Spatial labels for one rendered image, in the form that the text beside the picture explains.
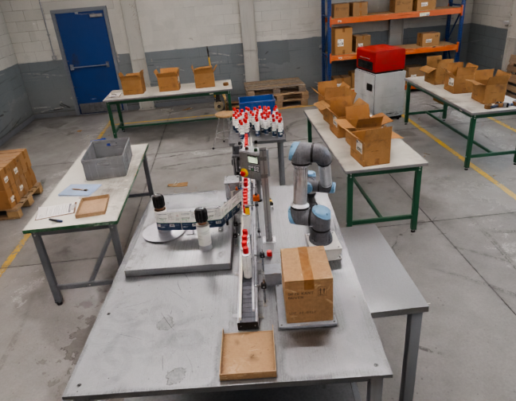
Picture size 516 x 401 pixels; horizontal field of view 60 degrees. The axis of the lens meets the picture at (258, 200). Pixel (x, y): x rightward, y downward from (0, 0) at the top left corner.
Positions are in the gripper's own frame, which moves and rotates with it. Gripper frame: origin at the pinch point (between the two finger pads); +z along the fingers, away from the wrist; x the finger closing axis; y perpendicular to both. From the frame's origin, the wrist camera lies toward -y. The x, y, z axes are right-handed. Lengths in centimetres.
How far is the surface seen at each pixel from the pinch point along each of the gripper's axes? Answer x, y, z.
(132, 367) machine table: 111, -115, 6
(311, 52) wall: -146, 735, 2
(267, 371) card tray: 47, -131, 2
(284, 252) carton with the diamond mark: 29, -75, -23
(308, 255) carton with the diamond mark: 17, -79, -23
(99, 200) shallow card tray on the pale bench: 172, 89, 9
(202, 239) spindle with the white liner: 77, -26, -8
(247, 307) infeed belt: 53, -87, 1
